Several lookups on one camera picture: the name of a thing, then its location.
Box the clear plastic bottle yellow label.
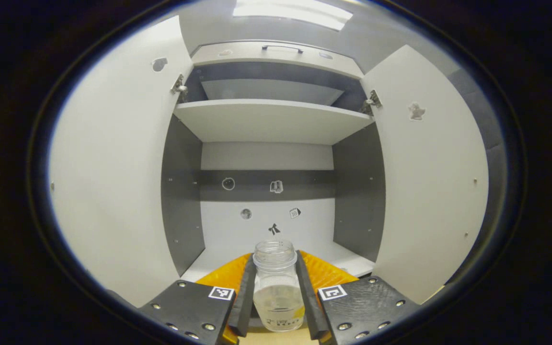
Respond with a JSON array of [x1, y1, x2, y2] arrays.
[[252, 240, 305, 332]]

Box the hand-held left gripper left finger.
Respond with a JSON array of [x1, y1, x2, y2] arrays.
[[137, 253, 257, 345]]

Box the grey cabinet door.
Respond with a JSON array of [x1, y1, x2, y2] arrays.
[[48, 15, 194, 308], [361, 45, 490, 305]]

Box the grey cabinet shelf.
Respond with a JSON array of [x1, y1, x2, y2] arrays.
[[173, 99, 375, 145]]

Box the large ceiling light panel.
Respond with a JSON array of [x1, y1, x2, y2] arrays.
[[232, 0, 353, 32]]

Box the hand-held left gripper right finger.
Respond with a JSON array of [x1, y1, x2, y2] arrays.
[[295, 249, 423, 345]]

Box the grey cabinet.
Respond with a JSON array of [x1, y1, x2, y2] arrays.
[[161, 40, 387, 288]]

